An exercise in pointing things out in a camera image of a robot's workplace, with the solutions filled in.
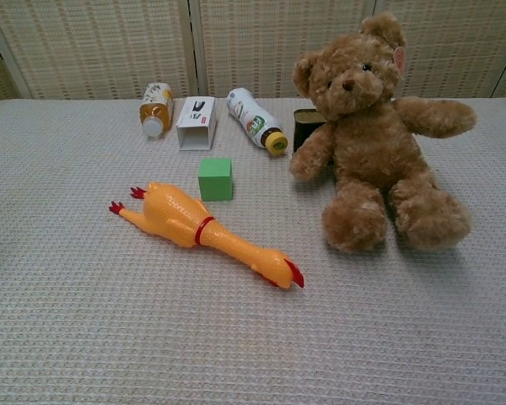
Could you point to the brown teddy bear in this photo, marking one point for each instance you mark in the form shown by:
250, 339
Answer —
371, 139

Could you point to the green cube block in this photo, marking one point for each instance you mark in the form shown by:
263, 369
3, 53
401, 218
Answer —
215, 179

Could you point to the yellow rubber chicken toy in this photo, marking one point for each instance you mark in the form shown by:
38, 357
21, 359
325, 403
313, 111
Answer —
181, 219

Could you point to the white bottle yellow cap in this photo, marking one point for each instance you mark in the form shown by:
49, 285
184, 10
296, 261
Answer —
253, 118

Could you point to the dark olive metal tin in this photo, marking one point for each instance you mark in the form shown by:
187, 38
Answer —
305, 124

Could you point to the white open cardboard box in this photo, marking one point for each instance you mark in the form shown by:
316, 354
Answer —
196, 122

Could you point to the orange juice bottle white cap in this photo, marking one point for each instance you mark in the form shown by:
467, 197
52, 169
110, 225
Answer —
155, 107

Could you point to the grey waffle weave table cloth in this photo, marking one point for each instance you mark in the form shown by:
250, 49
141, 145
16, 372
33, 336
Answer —
152, 320

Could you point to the woven folding screen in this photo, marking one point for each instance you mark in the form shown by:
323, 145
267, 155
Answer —
109, 46

